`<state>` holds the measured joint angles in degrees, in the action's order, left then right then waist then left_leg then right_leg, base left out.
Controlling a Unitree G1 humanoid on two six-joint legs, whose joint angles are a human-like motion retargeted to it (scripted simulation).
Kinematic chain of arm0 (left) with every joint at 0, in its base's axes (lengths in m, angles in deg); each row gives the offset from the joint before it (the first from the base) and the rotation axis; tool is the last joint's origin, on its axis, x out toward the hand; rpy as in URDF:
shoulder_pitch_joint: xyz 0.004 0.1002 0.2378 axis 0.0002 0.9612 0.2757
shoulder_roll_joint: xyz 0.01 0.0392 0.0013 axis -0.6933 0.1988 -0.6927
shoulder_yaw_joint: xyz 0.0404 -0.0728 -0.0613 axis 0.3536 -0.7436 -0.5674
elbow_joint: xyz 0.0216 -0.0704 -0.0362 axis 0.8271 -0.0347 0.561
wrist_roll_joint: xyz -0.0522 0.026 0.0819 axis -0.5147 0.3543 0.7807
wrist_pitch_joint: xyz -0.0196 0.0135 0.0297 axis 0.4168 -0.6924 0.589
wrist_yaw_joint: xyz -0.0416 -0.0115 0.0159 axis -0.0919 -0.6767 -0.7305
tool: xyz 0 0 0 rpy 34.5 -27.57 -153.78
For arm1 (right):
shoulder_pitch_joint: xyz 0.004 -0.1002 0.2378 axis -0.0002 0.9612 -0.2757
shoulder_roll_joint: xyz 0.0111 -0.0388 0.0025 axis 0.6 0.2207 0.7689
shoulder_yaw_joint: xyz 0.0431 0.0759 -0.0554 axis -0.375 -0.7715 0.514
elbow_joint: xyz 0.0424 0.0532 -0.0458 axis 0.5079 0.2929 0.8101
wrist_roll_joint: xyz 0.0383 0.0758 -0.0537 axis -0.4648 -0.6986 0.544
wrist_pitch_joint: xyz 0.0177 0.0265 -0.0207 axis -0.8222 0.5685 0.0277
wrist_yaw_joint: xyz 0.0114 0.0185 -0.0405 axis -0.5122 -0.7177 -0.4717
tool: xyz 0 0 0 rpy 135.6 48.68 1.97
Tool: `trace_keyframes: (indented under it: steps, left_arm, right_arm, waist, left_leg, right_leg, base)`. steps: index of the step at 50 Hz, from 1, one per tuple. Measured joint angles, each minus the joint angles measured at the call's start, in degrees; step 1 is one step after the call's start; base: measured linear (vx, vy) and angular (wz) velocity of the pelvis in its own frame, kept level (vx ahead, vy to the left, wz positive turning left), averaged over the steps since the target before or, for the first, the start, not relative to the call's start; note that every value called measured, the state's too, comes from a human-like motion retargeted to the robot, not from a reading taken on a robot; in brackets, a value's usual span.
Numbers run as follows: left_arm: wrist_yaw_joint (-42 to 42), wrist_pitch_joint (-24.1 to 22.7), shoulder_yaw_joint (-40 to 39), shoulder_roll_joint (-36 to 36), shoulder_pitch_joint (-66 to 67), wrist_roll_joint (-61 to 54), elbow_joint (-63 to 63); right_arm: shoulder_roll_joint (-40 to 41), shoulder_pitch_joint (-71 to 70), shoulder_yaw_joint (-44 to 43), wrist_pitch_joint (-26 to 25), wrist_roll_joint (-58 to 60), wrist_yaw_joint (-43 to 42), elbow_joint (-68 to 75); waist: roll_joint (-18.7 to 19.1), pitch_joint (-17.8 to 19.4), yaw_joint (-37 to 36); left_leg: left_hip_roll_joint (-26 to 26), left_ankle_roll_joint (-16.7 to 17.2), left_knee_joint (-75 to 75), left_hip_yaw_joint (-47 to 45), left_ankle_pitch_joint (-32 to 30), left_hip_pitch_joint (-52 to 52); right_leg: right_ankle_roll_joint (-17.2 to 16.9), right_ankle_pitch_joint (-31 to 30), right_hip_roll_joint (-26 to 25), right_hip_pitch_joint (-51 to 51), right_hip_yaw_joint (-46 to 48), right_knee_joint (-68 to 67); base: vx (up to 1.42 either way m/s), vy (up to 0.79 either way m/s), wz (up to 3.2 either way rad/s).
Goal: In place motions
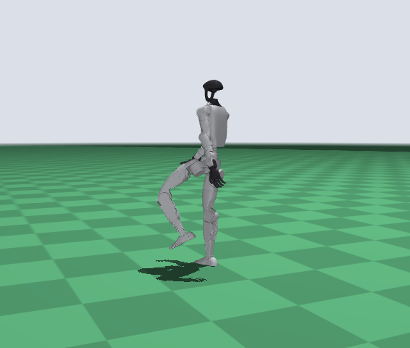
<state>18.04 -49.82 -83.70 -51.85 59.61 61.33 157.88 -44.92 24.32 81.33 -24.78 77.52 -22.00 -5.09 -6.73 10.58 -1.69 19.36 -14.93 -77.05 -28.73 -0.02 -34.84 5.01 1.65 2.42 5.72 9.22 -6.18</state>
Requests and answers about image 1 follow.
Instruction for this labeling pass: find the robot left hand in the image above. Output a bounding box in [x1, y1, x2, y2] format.
[208, 159, 226, 188]

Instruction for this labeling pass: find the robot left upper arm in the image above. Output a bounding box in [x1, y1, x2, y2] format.
[196, 106, 211, 140]

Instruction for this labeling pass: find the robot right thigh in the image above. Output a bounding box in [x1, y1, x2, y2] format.
[202, 168, 225, 223]

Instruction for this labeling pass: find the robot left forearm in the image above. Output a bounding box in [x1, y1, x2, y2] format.
[199, 133, 217, 167]

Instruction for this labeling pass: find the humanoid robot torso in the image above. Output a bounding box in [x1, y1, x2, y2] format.
[200, 102, 227, 175]

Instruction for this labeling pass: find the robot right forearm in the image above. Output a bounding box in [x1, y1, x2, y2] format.
[194, 146, 205, 160]

